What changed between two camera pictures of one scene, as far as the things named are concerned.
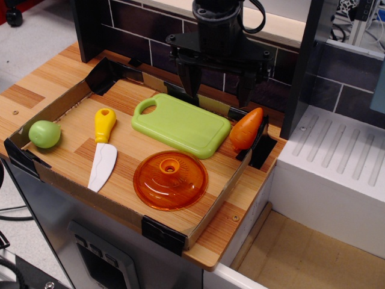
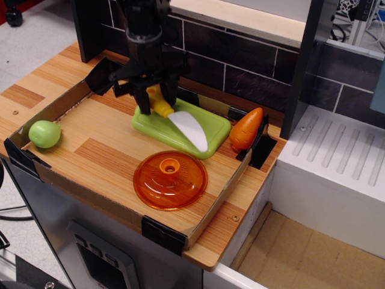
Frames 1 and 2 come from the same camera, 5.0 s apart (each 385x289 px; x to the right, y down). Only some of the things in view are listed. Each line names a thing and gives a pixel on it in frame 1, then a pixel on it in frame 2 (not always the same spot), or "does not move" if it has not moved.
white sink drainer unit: (332, 179) does not move
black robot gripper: (221, 41) → (151, 62)
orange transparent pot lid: (170, 181) does not move
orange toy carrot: (245, 130) does not move
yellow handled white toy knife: (106, 155) → (185, 121)
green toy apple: (44, 134) does not move
